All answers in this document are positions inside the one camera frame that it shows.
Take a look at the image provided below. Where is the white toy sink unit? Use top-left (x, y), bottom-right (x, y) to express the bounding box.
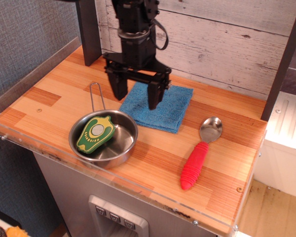
top-left (254, 92), bottom-right (296, 196)

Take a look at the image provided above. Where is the orange brown object bottom left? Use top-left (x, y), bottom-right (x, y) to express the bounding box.
top-left (0, 226), bottom-right (29, 237)

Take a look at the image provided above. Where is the dark grey right post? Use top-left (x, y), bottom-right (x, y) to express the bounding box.
top-left (260, 19), bottom-right (296, 121)

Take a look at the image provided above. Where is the green yellow toy pepper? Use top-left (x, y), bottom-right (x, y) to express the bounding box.
top-left (76, 116), bottom-right (115, 154)

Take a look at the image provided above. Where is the dark grey post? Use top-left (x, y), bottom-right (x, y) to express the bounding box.
top-left (75, 0), bottom-right (102, 66)
top-left (260, 19), bottom-right (296, 121)

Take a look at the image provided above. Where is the blue cloth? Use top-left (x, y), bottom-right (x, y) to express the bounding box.
top-left (119, 82), bottom-right (193, 134)

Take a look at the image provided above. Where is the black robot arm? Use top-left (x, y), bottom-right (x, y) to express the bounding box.
top-left (104, 0), bottom-right (171, 110)

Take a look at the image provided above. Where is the grey toy kitchen cabinet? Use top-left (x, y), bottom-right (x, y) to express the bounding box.
top-left (35, 154), bottom-right (215, 237)

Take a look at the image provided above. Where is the silver button panel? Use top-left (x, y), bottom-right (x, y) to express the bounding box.
top-left (88, 195), bottom-right (149, 237)

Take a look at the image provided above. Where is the small metal pot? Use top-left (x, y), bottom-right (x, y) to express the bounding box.
top-left (68, 82), bottom-right (139, 170)

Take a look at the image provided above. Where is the dark grey left post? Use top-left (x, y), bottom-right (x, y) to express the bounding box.
top-left (75, 0), bottom-right (102, 66)

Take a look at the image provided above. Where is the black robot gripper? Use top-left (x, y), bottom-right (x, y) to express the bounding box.
top-left (104, 31), bottom-right (171, 110)

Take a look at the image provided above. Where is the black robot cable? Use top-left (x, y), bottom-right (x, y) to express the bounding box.
top-left (149, 18), bottom-right (169, 51)

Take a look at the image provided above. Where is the clear acrylic front guard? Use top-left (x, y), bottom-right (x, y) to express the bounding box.
top-left (0, 124), bottom-right (237, 237)

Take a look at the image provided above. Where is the red handled metal spoon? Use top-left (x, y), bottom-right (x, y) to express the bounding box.
top-left (180, 117), bottom-right (222, 190)

